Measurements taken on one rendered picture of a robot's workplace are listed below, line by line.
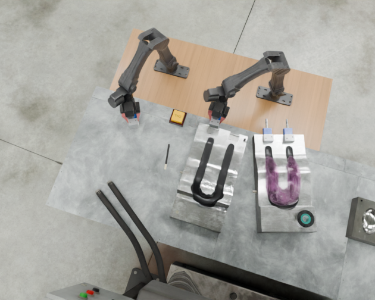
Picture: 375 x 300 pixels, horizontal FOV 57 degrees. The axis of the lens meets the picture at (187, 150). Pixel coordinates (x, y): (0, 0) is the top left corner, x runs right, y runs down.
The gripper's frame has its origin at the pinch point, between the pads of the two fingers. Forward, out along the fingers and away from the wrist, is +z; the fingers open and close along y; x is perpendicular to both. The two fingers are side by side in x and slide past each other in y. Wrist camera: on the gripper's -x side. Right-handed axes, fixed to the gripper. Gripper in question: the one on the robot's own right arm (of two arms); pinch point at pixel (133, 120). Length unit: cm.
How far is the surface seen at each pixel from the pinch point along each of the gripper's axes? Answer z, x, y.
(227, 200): 18, -50, 39
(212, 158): 10.7, -27.3, 36.9
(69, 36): 14, 147, -49
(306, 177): 18, -44, 80
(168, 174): 19.2, -24.9, 13.4
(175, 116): 1.5, -1.3, 22.5
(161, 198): 25.1, -35.3, 7.7
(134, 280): 113, -31, -22
